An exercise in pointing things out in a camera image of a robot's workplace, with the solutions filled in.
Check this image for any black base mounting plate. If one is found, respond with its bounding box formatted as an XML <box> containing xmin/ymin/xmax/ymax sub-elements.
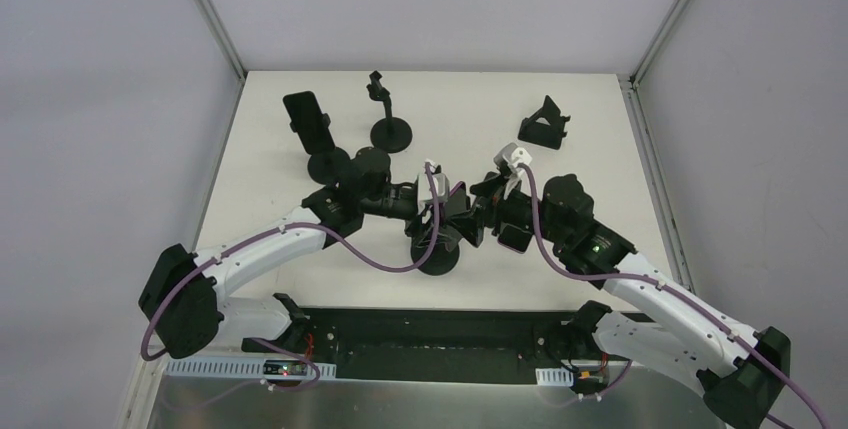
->
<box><xmin>241</xmin><ymin>307</ymin><xmax>664</xmax><ymax>386</ymax></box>

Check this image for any black round-base phone stand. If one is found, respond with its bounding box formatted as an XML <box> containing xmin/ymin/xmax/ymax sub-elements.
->
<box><xmin>366</xmin><ymin>71</ymin><xmax>413</xmax><ymax>154</ymax></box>

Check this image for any black folding phone stand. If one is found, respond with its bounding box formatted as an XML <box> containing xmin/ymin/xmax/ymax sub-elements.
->
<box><xmin>517</xmin><ymin>95</ymin><xmax>571</xmax><ymax>150</ymax></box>

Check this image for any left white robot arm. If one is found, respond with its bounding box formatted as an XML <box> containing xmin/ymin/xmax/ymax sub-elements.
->
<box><xmin>138</xmin><ymin>147</ymin><xmax>477</xmax><ymax>361</ymax></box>

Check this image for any black phone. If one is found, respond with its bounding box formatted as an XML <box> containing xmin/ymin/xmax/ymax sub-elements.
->
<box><xmin>282</xmin><ymin>91</ymin><xmax>336</xmax><ymax>155</ymax></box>

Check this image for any left white cable duct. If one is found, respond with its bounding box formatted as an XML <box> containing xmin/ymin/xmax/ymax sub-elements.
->
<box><xmin>164</xmin><ymin>356</ymin><xmax>337</xmax><ymax>381</ymax></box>

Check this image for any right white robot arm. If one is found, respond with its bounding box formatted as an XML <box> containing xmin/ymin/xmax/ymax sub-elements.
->
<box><xmin>470</xmin><ymin>172</ymin><xmax>791</xmax><ymax>428</ymax></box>

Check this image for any right white cable duct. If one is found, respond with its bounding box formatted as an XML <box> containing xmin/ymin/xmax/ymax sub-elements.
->
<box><xmin>535</xmin><ymin>367</ymin><xmax>574</xmax><ymax>387</ymax></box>

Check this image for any white cable duct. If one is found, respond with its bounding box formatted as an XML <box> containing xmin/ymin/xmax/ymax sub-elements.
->
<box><xmin>164</xmin><ymin>356</ymin><xmax>337</xmax><ymax>381</ymax></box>
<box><xmin>535</xmin><ymin>367</ymin><xmax>574</xmax><ymax>387</ymax></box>

